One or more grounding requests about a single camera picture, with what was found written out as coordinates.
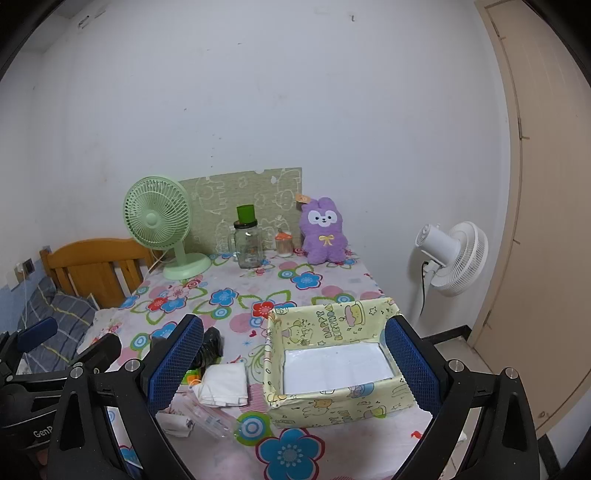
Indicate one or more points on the wall socket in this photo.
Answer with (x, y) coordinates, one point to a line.
(29, 266)

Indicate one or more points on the clear plastic packet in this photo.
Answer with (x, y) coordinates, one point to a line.
(207, 417)

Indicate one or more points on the beige door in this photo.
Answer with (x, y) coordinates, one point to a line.
(554, 230)

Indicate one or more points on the green cup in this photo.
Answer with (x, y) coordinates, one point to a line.
(245, 213)

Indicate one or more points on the glass mug jar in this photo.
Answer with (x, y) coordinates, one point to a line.
(247, 249)

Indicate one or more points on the green printed board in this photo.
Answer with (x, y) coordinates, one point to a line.
(258, 189)

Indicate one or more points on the small white cloth piece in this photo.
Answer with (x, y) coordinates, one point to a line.
(178, 424)

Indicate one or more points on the yellow cartoon printed box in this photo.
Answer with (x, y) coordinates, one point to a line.
(323, 406)

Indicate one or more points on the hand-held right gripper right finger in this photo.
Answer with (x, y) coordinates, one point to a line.
(411, 364)

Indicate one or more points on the green desk fan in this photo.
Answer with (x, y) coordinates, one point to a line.
(157, 217)

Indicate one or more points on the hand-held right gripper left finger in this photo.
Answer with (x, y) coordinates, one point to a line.
(178, 360)

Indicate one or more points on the white paper sheet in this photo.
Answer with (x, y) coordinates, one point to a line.
(337, 369)

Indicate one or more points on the white standing fan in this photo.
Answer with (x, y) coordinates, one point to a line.
(461, 258)

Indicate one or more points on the grey plaid pillow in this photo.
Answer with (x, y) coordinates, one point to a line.
(69, 314)

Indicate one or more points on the small jar orange lid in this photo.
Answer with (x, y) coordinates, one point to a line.
(284, 245)

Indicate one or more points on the white wall plug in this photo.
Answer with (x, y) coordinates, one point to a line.
(21, 272)

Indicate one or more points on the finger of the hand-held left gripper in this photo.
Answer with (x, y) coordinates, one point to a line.
(39, 333)
(99, 350)

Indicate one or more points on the purple plush rabbit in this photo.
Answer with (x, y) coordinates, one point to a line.
(323, 240)

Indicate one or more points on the green orange small box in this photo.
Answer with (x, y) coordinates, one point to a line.
(191, 377)

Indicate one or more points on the black plastic bag roll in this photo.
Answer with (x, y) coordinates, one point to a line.
(210, 346)

